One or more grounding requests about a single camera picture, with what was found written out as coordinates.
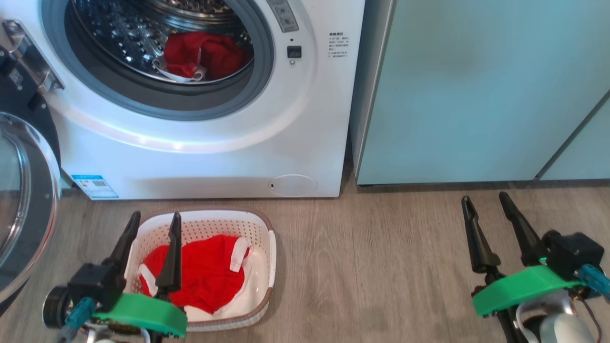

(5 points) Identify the teal left camera connector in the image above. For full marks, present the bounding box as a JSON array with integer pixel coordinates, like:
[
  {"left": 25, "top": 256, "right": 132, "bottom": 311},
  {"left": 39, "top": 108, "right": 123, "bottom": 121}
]
[{"left": 64, "top": 298, "right": 96, "bottom": 329}]

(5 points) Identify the round dark washing machine door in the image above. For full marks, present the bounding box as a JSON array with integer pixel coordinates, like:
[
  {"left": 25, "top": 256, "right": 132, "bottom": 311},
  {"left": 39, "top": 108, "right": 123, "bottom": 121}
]
[{"left": 0, "top": 45, "right": 62, "bottom": 315}]

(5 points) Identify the blue energy label sticker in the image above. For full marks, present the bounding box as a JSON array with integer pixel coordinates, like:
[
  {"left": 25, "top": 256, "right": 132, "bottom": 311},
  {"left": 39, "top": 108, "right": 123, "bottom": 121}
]
[{"left": 71, "top": 174, "right": 119, "bottom": 200}]

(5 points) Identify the pale green tall cabinet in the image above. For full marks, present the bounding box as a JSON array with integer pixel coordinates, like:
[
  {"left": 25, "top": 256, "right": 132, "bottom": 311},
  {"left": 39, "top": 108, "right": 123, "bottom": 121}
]
[{"left": 350, "top": 0, "right": 610, "bottom": 186}]

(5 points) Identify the white front-load washing machine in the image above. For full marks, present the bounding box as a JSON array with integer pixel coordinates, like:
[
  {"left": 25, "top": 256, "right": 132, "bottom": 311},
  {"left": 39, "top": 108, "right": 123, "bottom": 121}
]
[{"left": 0, "top": 0, "right": 366, "bottom": 201}]

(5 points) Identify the teal camera connector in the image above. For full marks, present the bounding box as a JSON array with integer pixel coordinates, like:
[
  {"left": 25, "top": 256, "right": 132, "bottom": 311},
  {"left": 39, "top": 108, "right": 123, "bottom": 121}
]
[
  {"left": 64, "top": 298, "right": 96, "bottom": 329},
  {"left": 579, "top": 264, "right": 610, "bottom": 301}
]

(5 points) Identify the teal right camera connector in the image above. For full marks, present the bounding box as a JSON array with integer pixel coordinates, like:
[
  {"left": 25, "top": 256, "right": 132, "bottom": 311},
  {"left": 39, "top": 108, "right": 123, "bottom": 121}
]
[{"left": 579, "top": 264, "right": 610, "bottom": 301}]

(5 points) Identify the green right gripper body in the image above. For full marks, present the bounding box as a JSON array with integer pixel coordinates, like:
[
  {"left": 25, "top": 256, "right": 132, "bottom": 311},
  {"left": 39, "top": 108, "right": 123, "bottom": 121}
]
[{"left": 472, "top": 265, "right": 584, "bottom": 317}]

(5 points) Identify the red white-trimmed garment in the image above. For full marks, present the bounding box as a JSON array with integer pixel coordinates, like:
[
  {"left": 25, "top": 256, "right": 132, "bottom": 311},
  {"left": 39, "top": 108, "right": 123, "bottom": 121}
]
[
  {"left": 138, "top": 234, "right": 252, "bottom": 315},
  {"left": 152, "top": 31, "right": 253, "bottom": 84}
]

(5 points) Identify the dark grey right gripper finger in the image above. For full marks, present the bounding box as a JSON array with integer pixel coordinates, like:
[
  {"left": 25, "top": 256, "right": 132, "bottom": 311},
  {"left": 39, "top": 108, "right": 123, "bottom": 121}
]
[
  {"left": 498, "top": 192, "right": 544, "bottom": 266},
  {"left": 461, "top": 195, "right": 501, "bottom": 274}
]

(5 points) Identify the steel perforated washer drum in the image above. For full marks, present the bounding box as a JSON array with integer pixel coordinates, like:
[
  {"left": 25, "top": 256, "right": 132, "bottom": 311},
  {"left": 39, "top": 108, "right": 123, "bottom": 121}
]
[{"left": 71, "top": 0, "right": 253, "bottom": 86}]

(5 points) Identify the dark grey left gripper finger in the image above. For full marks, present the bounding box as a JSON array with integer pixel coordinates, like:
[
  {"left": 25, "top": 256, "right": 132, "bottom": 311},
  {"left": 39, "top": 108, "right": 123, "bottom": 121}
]
[
  {"left": 102, "top": 211, "right": 142, "bottom": 282},
  {"left": 156, "top": 212, "right": 183, "bottom": 298}
]

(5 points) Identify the metal door hinge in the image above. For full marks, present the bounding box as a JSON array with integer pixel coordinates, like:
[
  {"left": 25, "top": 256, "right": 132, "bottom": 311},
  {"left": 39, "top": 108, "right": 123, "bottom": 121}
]
[{"left": 2, "top": 20, "right": 65, "bottom": 93}]

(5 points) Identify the round white filter cover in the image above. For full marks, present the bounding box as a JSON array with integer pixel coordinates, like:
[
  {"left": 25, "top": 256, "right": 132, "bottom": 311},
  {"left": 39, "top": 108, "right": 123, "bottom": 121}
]
[{"left": 268, "top": 174, "right": 318, "bottom": 197}]

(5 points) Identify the cream perforated laundry basket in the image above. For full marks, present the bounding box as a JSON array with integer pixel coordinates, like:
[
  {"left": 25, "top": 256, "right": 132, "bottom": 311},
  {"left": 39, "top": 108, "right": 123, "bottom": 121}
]
[{"left": 125, "top": 209, "right": 277, "bottom": 332}]

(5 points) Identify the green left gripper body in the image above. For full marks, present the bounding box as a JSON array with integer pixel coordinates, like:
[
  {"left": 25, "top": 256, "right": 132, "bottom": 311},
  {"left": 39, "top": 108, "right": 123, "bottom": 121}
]
[{"left": 93, "top": 293, "right": 187, "bottom": 338}]

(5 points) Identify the grey warning sticker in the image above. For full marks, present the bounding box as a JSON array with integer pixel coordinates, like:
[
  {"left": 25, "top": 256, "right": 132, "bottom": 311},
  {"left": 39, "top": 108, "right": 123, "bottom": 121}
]
[{"left": 266, "top": 0, "right": 299, "bottom": 33}]

